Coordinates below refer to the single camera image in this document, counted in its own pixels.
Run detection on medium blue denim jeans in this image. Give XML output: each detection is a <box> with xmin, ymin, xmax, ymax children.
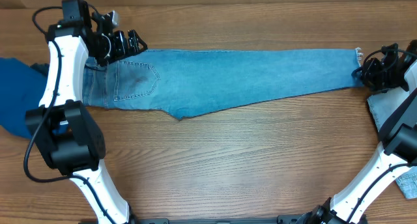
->
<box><xmin>83</xmin><ymin>49</ymin><xmax>362</xmax><ymax>119</ymax></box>

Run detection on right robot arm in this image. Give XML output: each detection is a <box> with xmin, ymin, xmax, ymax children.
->
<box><xmin>289</xmin><ymin>40</ymin><xmax>416</xmax><ymax>224</ymax></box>

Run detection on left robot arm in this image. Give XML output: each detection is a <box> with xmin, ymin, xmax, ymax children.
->
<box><xmin>23</xmin><ymin>0</ymin><xmax>148</xmax><ymax>223</ymax></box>

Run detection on light washed denim jeans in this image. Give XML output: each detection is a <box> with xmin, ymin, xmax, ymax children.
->
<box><xmin>367</xmin><ymin>87</ymin><xmax>416</xmax><ymax>199</ymax></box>

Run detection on dark blue folded cloth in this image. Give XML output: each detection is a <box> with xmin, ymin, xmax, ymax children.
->
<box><xmin>1</xmin><ymin>58</ymin><xmax>48</xmax><ymax>139</ymax></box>

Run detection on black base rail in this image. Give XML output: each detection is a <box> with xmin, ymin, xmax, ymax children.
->
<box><xmin>78</xmin><ymin>214</ymin><xmax>369</xmax><ymax>224</ymax></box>

